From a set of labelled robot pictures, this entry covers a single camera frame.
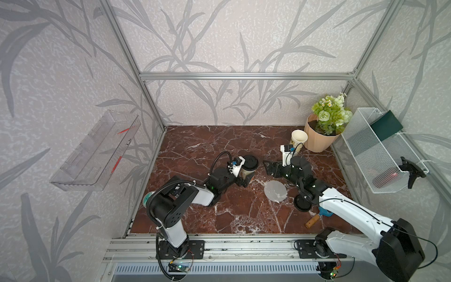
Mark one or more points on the blue garden fork wooden handle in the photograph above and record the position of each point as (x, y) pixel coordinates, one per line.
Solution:
(322, 212)

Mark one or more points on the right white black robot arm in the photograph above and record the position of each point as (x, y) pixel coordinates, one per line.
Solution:
(391, 245)

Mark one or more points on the yellow green tape roll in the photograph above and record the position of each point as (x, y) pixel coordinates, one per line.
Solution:
(146, 198)

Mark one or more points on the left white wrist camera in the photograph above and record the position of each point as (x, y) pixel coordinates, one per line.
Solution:
(235, 165)

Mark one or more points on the clear acrylic wall shelf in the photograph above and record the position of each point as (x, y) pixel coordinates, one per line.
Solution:
(95, 159)

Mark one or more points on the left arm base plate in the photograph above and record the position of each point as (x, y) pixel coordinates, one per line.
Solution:
(190, 248)

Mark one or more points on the green white artificial flowers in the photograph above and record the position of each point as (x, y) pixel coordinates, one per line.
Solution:
(332, 116)

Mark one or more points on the dark green card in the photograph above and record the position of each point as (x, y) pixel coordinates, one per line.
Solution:
(386, 126)

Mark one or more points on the pink flower pot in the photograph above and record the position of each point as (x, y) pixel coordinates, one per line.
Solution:
(317, 142)

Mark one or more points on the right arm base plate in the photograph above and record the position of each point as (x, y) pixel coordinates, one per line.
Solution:
(309, 249)

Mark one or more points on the white wire mesh basket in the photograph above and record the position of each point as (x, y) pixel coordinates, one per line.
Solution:
(379, 161)

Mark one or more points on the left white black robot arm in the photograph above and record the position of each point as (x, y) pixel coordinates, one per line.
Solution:
(166, 206)

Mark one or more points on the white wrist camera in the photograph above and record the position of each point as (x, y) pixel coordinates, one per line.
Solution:
(235, 165)
(287, 153)

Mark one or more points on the black plastic cup lid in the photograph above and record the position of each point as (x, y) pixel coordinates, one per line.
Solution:
(251, 163)

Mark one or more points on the printed paper cup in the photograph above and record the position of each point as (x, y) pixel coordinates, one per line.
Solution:
(244, 173)
(298, 138)

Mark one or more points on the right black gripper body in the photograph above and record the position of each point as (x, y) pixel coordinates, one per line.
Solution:
(286, 173)

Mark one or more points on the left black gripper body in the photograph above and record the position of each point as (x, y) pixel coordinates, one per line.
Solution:
(229, 181)

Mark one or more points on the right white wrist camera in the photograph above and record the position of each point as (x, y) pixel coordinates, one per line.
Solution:
(287, 153)

